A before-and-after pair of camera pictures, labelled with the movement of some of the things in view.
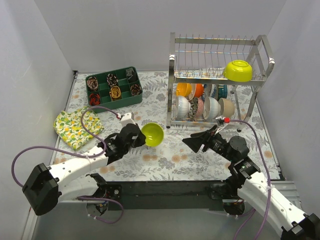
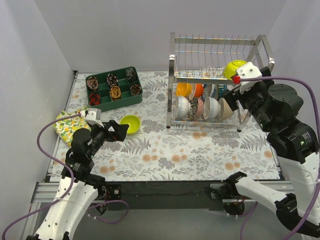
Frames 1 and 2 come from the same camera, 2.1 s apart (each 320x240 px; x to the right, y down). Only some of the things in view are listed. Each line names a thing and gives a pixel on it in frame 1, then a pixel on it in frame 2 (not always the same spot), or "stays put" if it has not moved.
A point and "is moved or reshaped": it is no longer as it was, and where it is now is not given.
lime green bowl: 154,134 is moved or reshaped
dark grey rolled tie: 131,75 stays put
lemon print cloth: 68,126 stays put
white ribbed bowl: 183,107 stays put
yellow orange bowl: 183,89 stays put
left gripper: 136,135 -> 109,130
